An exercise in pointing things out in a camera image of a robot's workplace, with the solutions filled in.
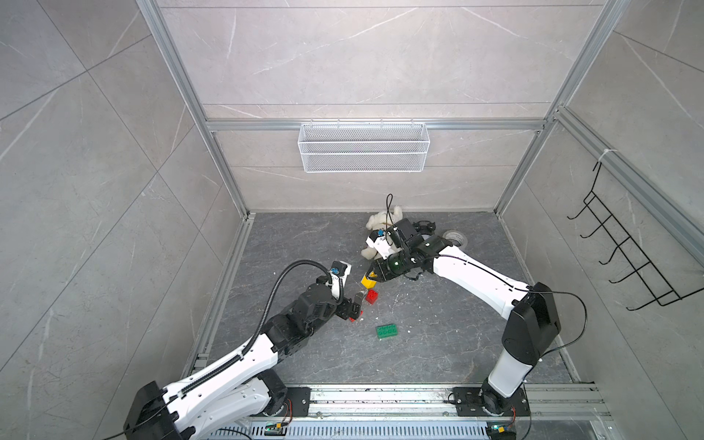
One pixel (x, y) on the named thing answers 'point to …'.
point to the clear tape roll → (456, 236)
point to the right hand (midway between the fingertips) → (372, 274)
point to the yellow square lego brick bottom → (368, 283)
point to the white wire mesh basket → (360, 148)
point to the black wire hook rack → (661, 292)
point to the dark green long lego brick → (386, 331)
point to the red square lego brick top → (371, 296)
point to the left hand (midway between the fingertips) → (353, 281)
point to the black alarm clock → (424, 226)
